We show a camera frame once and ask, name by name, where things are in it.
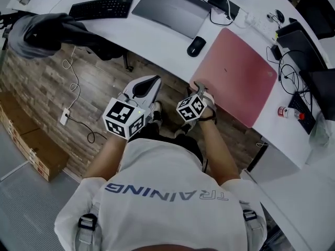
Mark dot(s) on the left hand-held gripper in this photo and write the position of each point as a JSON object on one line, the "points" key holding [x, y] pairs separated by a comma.
{"points": [[120, 114]]}

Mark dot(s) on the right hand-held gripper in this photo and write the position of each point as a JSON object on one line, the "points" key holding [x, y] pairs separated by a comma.
{"points": [[191, 108]]}

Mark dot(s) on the pink desk mat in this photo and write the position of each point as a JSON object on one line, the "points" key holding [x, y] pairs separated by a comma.
{"points": [[235, 74]]}

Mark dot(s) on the person's left forearm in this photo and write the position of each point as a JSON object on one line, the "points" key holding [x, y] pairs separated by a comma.
{"points": [[104, 158]]}

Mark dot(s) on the person's right forearm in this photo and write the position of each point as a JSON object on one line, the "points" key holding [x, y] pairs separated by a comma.
{"points": [[217, 150]]}

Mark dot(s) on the black computer mouse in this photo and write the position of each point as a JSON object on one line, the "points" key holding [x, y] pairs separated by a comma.
{"points": [[196, 46], [279, 15]]}

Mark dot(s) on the person's left white shoe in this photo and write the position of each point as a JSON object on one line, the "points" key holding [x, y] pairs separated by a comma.
{"points": [[157, 111]]}

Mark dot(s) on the person's white shoe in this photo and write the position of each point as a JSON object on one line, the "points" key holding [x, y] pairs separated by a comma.
{"points": [[157, 111], [187, 127]]}

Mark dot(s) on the person's right white shoe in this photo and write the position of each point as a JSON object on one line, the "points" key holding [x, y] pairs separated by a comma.
{"points": [[187, 127]]}

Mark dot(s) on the person's black shorts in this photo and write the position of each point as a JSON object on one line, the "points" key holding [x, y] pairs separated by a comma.
{"points": [[180, 145]]}

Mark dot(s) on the grey closed laptop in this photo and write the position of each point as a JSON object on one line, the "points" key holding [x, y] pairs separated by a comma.
{"points": [[172, 12]]}

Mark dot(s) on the white power strip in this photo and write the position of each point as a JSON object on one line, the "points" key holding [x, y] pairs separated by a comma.
{"points": [[65, 116], [259, 25]]}

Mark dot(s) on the small black power adapter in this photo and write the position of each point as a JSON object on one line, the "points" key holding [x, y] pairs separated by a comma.
{"points": [[276, 52]]}

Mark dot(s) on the black keyboard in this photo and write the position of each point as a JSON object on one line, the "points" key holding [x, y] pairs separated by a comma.
{"points": [[303, 114], [100, 8]]}

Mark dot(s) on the red label plastic bottle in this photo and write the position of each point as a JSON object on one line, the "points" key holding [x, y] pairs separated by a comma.
{"points": [[289, 112]]}

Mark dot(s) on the person's white t-shirt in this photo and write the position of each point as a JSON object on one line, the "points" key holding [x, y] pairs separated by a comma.
{"points": [[162, 205]]}

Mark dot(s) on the grey jacket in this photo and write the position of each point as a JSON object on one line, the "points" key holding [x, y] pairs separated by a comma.
{"points": [[34, 40]]}

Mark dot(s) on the stack of brown cardboard boxes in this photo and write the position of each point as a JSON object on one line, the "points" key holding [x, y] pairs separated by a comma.
{"points": [[34, 145]]}

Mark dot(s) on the clear plastic bag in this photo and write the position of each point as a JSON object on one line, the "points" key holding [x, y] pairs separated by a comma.
{"points": [[320, 129]]}

